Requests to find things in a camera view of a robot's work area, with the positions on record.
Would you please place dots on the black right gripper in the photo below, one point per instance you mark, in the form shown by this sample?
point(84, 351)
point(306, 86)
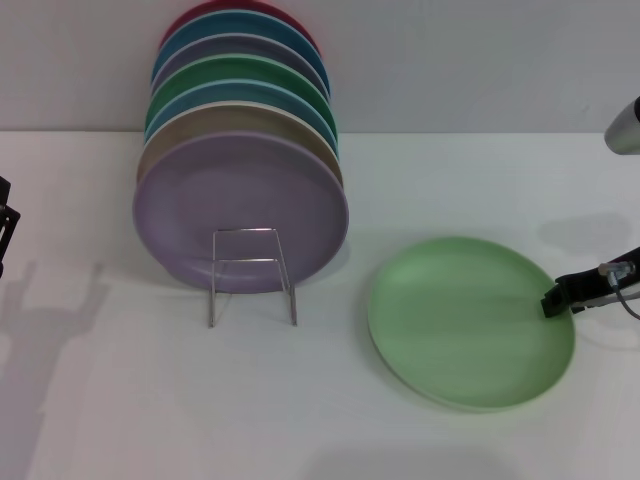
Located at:
point(627, 287)

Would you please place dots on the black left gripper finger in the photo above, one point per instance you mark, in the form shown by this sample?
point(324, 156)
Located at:
point(6, 230)

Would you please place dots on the light green plate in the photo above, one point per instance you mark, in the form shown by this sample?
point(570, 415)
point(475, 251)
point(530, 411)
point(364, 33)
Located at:
point(465, 325)

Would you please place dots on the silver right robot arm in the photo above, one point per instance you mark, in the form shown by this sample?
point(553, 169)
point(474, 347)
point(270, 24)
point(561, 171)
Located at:
point(625, 130)

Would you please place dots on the lavender plate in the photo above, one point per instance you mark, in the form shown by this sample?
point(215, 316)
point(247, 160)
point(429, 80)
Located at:
point(225, 200)

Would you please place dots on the beige plate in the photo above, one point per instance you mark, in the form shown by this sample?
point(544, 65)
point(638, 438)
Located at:
point(210, 125)

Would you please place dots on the light blue plate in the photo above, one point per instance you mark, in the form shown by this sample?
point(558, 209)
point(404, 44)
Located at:
point(220, 92)

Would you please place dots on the dark green plate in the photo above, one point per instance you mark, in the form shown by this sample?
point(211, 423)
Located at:
point(225, 67)

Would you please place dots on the grey purple plate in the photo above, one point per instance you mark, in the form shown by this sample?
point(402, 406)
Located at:
point(235, 46)

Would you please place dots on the teal blue plate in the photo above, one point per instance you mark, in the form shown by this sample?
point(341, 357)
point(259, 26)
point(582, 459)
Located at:
point(235, 22)

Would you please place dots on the crimson plate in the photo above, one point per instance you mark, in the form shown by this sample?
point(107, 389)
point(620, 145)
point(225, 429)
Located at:
point(225, 4)

